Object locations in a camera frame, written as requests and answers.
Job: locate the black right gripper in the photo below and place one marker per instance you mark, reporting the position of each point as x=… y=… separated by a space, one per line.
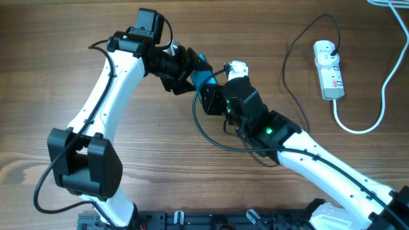
x=214 y=98

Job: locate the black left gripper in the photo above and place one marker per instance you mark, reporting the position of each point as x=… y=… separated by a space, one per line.
x=184 y=68

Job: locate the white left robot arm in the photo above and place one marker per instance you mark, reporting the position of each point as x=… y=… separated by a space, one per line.
x=83 y=159

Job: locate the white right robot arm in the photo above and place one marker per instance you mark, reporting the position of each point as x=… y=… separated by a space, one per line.
x=364 y=203

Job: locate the white power strip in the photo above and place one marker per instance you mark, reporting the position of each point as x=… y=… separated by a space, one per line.
x=331 y=83

